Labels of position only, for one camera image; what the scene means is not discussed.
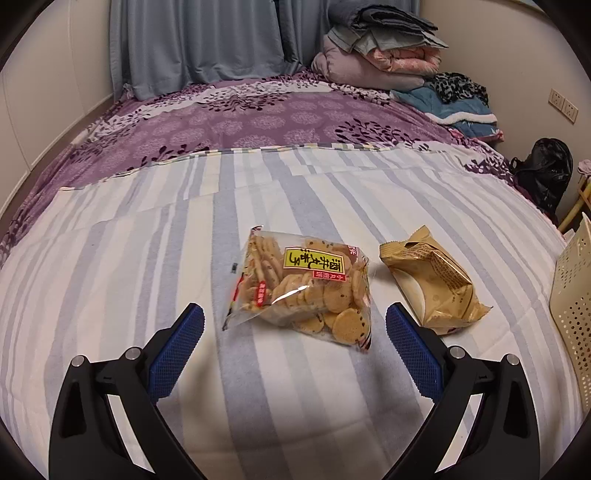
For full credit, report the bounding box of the dark blue folded blanket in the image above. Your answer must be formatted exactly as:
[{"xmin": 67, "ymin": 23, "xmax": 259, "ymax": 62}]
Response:
[{"xmin": 348, "ymin": 4, "xmax": 437, "ymax": 33}]

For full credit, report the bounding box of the black bag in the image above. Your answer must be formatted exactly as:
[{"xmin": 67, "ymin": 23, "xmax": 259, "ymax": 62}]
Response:
[{"xmin": 508, "ymin": 137, "xmax": 574, "ymax": 215}]

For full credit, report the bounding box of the clear cookie bag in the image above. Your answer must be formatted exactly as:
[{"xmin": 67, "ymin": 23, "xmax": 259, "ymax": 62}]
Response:
[{"xmin": 222, "ymin": 225, "xmax": 372, "ymax": 354}]

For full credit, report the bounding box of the white wardrobe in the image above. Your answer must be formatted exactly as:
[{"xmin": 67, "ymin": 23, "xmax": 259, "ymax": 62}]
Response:
[{"xmin": 0, "ymin": 0, "xmax": 116, "ymax": 217}]

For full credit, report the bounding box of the purple floral bedsheet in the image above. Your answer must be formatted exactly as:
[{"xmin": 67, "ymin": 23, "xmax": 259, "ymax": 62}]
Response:
[{"xmin": 0, "ymin": 69, "xmax": 561, "ymax": 259}]

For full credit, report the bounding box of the tan snack packet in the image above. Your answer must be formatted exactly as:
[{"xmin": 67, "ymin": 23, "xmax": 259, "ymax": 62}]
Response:
[{"xmin": 379, "ymin": 225, "xmax": 494, "ymax": 337}]

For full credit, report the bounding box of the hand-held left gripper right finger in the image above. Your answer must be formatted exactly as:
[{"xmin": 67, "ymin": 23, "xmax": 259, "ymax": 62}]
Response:
[{"xmin": 385, "ymin": 302, "xmax": 541, "ymax": 480}]

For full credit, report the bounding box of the leopard print scarf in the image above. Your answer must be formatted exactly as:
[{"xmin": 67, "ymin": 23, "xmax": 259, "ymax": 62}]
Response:
[{"xmin": 425, "ymin": 72, "xmax": 489, "ymax": 107}]

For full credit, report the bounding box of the striped blanket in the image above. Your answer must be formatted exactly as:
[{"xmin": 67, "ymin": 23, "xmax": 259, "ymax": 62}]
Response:
[{"xmin": 0, "ymin": 145, "xmax": 591, "ymax": 480}]

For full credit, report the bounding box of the pink floral quilt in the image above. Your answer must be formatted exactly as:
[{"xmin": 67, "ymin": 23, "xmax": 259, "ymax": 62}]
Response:
[{"xmin": 367, "ymin": 45, "xmax": 441, "ymax": 73}]

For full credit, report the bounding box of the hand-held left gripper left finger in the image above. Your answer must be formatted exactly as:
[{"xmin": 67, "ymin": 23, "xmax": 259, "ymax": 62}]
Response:
[{"xmin": 48, "ymin": 302, "xmax": 206, "ymax": 480}]

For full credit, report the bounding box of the yellow wooden rack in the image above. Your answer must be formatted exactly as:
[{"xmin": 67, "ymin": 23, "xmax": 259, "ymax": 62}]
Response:
[{"xmin": 556, "ymin": 178, "xmax": 591, "ymax": 234}]

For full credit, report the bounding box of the cream perforated plastic basket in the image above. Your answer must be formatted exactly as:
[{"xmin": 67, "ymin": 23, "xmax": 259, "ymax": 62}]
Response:
[{"xmin": 549, "ymin": 217, "xmax": 591, "ymax": 374}]

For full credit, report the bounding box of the grey-green folded blanket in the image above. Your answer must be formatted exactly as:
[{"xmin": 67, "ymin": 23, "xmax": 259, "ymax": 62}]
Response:
[{"xmin": 329, "ymin": 25, "xmax": 450, "ymax": 56}]

